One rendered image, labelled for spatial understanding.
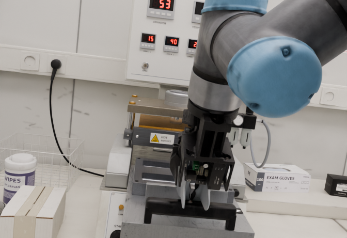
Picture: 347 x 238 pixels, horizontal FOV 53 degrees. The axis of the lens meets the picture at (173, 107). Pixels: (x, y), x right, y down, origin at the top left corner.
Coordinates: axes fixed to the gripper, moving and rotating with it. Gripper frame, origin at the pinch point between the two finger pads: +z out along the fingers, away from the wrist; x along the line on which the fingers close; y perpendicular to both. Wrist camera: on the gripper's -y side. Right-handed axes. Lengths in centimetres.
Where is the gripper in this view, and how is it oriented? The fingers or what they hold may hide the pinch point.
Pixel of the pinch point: (189, 199)
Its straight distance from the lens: 61.7
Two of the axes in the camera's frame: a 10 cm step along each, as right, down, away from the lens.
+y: 0.2, 4.8, -8.8
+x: 9.9, 1.1, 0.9
